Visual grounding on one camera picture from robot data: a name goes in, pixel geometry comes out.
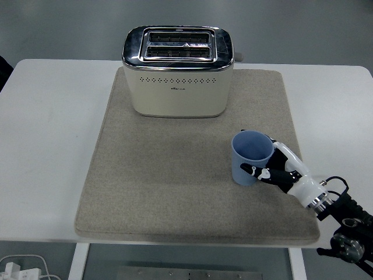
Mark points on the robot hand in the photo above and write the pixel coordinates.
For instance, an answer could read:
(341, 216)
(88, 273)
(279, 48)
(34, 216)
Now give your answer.
(303, 182)

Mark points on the blue ribbed water cup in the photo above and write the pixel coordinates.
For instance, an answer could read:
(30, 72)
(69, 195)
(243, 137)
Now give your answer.
(247, 148)

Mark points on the white table leg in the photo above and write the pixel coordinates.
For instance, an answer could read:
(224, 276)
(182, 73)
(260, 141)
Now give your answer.
(78, 262)
(297, 264)

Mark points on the beige fabric mat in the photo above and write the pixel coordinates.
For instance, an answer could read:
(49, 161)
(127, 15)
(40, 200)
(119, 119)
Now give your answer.
(175, 181)

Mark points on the grey metal plate with screws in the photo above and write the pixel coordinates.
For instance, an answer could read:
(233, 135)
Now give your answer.
(189, 274)

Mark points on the cream and chrome toaster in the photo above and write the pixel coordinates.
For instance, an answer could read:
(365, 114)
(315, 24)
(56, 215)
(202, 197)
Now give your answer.
(177, 93)

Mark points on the white power adapter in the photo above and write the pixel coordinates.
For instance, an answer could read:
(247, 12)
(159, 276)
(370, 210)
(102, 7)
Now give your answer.
(23, 273)

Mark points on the person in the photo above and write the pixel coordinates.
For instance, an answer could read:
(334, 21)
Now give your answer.
(4, 73)

